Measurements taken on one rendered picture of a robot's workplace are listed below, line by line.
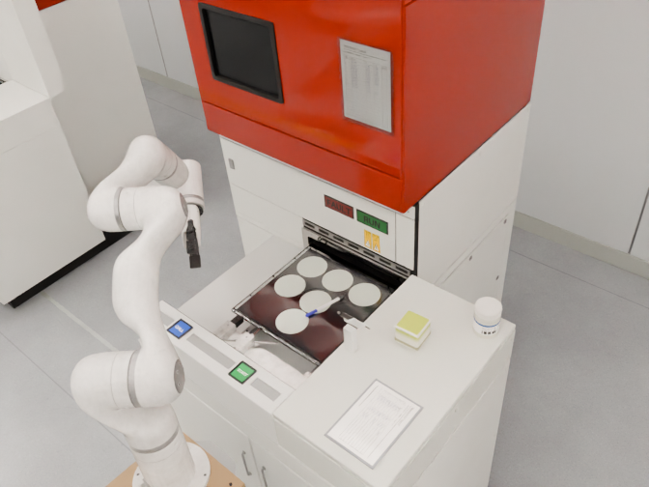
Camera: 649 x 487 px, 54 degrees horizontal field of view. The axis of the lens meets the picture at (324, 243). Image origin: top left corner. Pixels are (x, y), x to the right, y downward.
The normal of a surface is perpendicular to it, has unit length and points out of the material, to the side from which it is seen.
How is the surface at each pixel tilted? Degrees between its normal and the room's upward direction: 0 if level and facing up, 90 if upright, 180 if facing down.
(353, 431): 0
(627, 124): 90
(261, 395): 0
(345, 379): 0
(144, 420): 28
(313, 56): 90
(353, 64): 90
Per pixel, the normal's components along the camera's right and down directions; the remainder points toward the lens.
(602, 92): -0.64, 0.54
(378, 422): -0.07, -0.75
